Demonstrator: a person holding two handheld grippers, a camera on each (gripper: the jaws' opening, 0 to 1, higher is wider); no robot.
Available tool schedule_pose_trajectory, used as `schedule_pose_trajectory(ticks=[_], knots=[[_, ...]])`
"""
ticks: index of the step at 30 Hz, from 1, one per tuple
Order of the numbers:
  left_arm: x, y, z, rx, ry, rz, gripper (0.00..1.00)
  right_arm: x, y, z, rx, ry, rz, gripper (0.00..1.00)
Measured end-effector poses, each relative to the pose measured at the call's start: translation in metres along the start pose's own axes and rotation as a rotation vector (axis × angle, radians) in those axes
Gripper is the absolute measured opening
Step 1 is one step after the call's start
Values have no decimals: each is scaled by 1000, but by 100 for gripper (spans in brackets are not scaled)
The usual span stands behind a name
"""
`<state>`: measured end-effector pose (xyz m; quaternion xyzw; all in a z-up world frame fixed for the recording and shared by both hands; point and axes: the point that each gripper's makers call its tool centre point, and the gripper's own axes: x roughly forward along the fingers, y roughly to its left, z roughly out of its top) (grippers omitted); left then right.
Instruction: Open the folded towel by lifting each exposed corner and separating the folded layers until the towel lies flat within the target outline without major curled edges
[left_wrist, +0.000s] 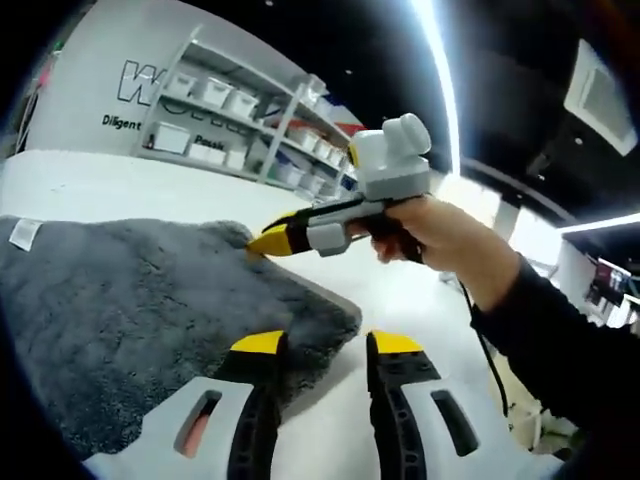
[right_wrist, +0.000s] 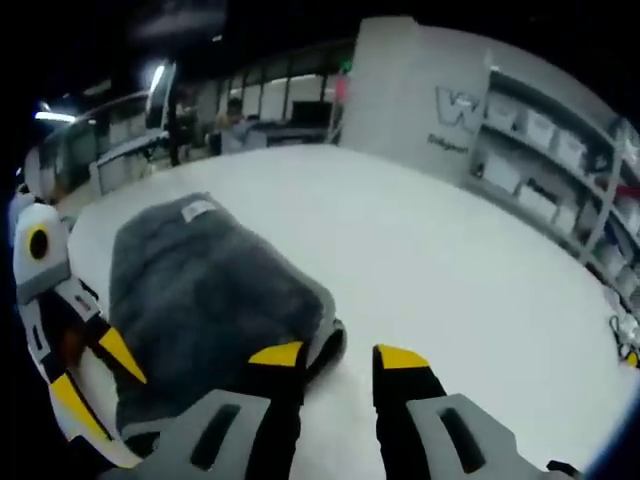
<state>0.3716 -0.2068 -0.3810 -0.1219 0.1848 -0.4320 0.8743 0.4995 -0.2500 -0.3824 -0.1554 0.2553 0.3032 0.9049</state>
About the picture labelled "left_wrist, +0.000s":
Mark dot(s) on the person's right hand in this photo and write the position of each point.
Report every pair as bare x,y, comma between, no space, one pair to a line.
460,250

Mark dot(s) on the long ceiling light strip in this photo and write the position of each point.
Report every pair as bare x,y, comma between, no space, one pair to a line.
442,75

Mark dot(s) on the short ceiling light strip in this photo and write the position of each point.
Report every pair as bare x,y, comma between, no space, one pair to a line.
600,224

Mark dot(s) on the row of white storage bins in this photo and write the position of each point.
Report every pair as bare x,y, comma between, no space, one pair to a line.
215,92

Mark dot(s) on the grey metal shelf unit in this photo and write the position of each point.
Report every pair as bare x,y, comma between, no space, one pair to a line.
280,132

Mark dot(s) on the ceiling air vent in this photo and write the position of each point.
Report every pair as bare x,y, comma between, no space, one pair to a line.
600,95

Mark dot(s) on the grey towel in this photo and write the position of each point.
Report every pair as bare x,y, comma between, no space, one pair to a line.
125,310

